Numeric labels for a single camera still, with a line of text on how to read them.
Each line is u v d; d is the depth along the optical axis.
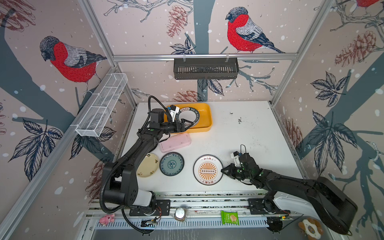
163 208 0.73
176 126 0.73
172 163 0.88
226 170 0.82
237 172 0.74
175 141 0.96
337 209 0.41
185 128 0.72
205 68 1.03
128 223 0.69
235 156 0.81
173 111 0.76
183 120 0.73
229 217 0.70
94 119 0.72
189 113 1.11
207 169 0.86
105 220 0.68
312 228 0.66
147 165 0.89
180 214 0.64
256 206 0.73
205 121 1.08
